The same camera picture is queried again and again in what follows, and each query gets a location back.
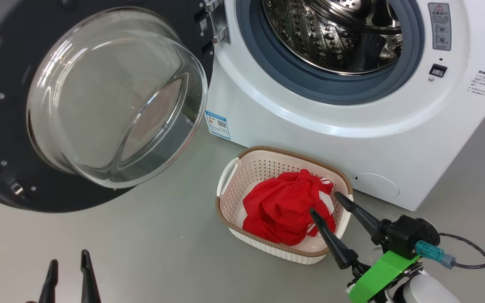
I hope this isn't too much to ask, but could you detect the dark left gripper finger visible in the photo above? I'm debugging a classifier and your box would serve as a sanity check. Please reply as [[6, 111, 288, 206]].
[[80, 250, 102, 303], [38, 259, 59, 303]]

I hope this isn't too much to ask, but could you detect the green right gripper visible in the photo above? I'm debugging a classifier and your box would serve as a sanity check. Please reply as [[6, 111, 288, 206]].
[[309, 192, 421, 303]]

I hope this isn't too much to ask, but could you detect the red cloth garment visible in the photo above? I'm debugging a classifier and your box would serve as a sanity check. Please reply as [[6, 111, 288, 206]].
[[242, 169, 336, 247]]

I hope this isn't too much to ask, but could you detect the white front-load washing machine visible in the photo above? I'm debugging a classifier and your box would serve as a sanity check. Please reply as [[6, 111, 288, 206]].
[[204, 0, 485, 212]]

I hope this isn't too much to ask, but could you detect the cream perforated basket brown rim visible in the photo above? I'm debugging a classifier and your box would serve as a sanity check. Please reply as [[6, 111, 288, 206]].
[[215, 146, 354, 265]]

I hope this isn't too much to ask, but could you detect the stainless steel washer drum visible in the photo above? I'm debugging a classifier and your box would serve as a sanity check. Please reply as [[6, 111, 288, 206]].
[[262, 0, 403, 77]]

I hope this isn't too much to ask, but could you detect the metal door hinge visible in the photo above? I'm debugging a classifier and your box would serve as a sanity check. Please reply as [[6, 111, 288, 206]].
[[205, 0, 231, 45]]

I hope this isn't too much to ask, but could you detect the round white filter cover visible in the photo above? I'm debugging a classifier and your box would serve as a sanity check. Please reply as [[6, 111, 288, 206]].
[[352, 172, 400, 198]]

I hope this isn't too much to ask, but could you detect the blue energy label sticker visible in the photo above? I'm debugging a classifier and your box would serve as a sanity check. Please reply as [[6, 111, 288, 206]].
[[205, 110, 231, 140]]

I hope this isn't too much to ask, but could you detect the grey warning sticker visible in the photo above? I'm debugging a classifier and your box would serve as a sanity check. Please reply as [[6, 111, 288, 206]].
[[428, 2, 452, 52]]

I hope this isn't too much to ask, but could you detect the teal cable connector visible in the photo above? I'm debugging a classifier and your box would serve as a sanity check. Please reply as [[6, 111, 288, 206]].
[[415, 240, 456, 270]]

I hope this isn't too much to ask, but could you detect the thin black cable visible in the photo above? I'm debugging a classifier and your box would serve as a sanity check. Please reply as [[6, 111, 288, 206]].
[[438, 233, 485, 296]]

